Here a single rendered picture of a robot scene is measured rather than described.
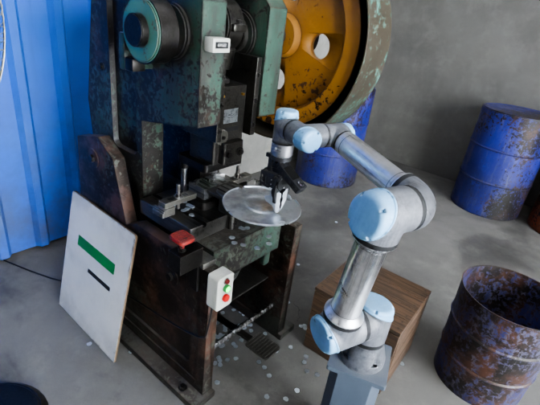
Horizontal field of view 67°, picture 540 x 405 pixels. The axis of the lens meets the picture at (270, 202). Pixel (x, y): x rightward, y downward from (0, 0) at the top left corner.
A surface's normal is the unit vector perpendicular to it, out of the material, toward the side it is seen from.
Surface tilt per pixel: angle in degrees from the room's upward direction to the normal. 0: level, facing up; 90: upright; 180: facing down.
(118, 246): 78
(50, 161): 90
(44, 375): 0
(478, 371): 92
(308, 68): 90
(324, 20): 90
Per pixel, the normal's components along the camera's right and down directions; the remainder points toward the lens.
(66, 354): 0.12, -0.89
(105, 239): -0.61, 0.07
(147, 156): 0.77, 0.37
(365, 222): -0.84, 0.01
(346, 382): -0.36, 0.38
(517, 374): 0.04, 0.48
